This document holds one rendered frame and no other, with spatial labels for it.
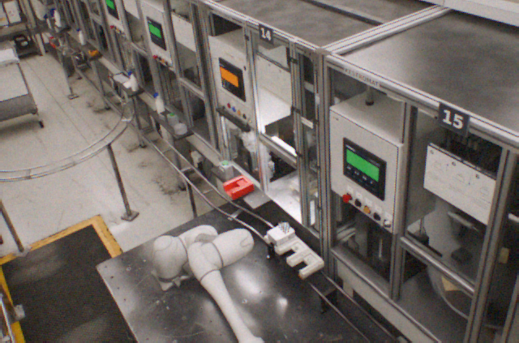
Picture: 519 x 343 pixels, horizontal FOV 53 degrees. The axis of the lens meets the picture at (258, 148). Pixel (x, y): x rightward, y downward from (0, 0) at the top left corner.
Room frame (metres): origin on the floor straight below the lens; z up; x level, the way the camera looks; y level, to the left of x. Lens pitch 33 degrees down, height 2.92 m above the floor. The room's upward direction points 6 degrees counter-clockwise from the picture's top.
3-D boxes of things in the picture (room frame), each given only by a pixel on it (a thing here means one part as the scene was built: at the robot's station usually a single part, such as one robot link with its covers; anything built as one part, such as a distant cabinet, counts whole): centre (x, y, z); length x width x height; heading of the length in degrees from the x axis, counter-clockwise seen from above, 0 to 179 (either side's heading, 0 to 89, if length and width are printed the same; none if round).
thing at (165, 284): (2.15, 0.59, 0.71); 0.22 x 0.18 x 0.06; 30
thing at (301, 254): (2.07, -0.13, 0.84); 0.36 x 0.14 x 0.10; 30
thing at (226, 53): (2.81, 0.01, 1.60); 0.42 x 0.29 x 0.46; 30
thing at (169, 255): (2.17, 0.59, 0.85); 0.18 x 0.16 x 0.22; 118
